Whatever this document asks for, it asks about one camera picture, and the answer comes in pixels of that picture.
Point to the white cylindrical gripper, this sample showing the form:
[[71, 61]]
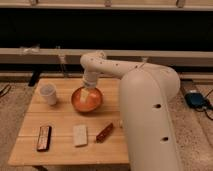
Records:
[[90, 80]]

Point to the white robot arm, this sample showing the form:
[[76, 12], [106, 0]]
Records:
[[144, 92]]

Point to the white sponge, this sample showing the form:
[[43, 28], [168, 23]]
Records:
[[80, 135]]

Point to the orange bowl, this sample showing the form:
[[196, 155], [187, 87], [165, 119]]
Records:
[[94, 100]]

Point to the wooden table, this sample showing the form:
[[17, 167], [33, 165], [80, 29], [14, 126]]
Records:
[[62, 118]]

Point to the white plastic cup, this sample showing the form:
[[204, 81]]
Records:
[[48, 93]]

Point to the white snack box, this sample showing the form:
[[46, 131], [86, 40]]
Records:
[[121, 124]]

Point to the blue device on floor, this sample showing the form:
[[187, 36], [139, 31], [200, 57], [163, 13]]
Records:
[[195, 100]]

